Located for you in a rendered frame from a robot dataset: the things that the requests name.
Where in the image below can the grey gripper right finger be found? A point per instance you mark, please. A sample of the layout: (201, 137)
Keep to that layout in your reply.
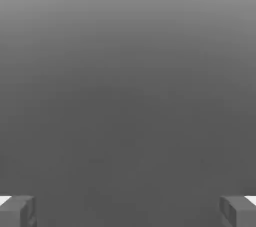
(241, 213)

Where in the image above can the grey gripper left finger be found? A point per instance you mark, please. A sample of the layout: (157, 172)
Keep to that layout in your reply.
(14, 212)

